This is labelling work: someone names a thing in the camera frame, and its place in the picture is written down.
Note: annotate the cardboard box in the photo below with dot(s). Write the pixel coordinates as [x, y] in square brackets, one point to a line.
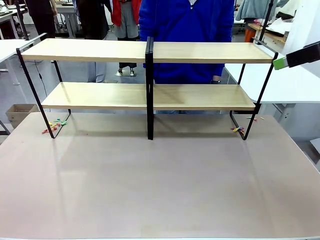
[21, 115]

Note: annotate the cluttered wooden table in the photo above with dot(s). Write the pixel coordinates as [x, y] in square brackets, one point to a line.
[275, 36]

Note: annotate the background grey table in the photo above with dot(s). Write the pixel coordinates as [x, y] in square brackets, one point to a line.
[70, 15]

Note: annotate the black metal frame stand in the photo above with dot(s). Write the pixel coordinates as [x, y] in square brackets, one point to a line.
[23, 22]

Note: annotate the small white desk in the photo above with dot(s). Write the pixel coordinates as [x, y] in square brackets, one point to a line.
[238, 23]

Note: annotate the background white desk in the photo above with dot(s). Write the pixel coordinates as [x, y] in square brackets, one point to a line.
[7, 15]

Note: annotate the person in dark coat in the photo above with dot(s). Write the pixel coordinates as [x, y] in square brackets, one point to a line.
[92, 20]

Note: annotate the large white table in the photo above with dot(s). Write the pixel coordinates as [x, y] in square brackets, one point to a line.
[287, 85]

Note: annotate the black pole with clamp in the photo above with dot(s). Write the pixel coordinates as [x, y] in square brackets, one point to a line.
[265, 20]

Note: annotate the person in red jacket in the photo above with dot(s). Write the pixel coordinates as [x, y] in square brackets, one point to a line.
[125, 15]

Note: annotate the white side table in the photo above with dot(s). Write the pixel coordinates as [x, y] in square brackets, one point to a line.
[10, 47]

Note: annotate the black wrist watch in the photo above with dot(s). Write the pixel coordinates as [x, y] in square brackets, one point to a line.
[215, 81]

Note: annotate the grey jacket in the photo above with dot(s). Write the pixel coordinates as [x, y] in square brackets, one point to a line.
[257, 8]

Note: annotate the person in blue sweater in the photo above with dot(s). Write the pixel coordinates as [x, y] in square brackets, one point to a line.
[187, 22]

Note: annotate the wooden shelf black frame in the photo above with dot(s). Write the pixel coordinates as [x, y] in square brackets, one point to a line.
[100, 51]
[212, 53]

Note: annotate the person in black clothes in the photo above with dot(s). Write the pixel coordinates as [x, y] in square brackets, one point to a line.
[42, 17]

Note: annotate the white paper sheet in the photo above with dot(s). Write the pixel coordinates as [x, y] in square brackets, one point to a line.
[280, 25]

